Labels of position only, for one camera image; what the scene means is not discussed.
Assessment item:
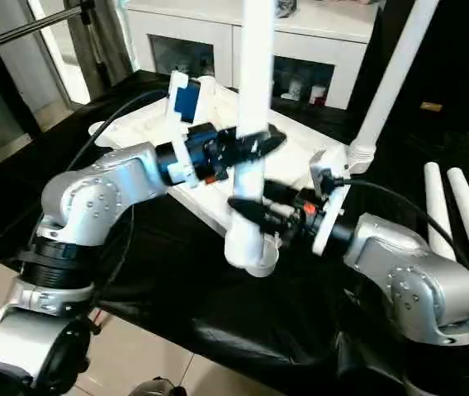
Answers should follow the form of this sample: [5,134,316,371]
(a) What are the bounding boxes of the white plastic table top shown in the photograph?
[88,76,361,250]

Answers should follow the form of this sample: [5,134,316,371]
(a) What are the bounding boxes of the black work mat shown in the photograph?
[0,70,469,396]

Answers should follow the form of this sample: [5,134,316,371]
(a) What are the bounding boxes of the white glass-door cabinet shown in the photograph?
[123,0,381,110]

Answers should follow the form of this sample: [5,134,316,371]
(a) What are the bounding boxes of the grey crumpled bundle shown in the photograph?
[276,0,300,19]

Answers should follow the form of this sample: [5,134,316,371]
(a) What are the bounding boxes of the light blue plastic strip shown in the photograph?
[112,0,140,73]

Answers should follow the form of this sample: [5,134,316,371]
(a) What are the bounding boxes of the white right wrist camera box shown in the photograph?
[306,149,352,257]

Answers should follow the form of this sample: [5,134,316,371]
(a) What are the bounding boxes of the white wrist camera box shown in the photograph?
[306,149,352,257]
[165,70,206,188]

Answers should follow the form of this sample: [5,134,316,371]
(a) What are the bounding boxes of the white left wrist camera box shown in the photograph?
[165,70,206,188]

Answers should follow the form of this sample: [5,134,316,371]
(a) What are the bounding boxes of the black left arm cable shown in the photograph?
[73,87,173,285]

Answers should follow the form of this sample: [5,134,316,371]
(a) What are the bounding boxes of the grey metal rack frame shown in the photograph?
[0,0,130,104]

